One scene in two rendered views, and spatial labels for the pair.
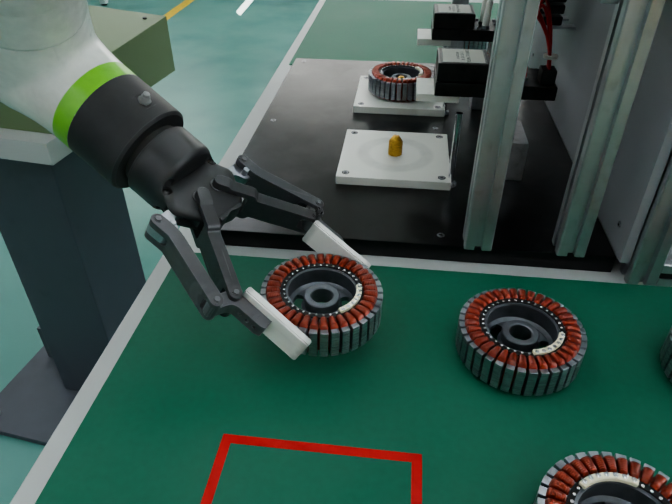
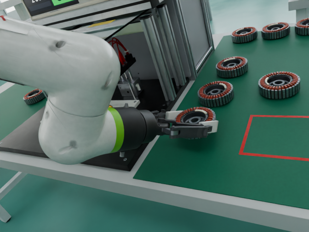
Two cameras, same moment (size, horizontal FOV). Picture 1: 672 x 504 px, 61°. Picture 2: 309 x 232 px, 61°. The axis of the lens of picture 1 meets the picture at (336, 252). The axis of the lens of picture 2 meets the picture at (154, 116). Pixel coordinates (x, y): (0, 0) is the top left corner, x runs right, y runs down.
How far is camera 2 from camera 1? 0.60 m
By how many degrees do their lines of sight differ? 49
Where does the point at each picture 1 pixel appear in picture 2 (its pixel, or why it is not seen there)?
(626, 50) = (168, 24)
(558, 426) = (243, 94)
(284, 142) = not seen: hidden behind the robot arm
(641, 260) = (194, 71)
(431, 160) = (122, 103)
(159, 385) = (213, 173)
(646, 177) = (182, 52)
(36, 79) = (104, 125)
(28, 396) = not seen: outside the picture
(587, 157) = (175, 55)
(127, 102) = (127, 109)
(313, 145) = not seen: hidden behind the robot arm
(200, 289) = (201, 128)
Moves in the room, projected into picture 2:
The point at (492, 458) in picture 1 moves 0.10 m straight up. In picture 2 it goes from (252, 103) to (248, 73)
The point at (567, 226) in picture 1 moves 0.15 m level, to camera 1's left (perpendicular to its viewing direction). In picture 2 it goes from (181, 75) to (169, 98)
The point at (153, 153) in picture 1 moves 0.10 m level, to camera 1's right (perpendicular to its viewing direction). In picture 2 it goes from (146, 117) to (161, 92)
